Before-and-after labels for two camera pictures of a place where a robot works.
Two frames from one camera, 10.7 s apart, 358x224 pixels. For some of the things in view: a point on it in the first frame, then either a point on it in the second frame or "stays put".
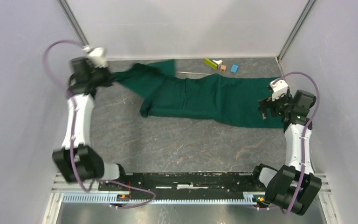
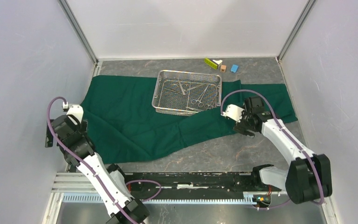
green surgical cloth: (235, 101) -> (122, 123)
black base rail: (185, 185) stays put
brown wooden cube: (223, 68) stays put
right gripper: (265, 103) -> (240, 127)
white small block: (219, 62) stays put
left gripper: (111, 79) -> (50, 136)
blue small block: (234, 68) stays put
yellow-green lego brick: (210, 63) stays put
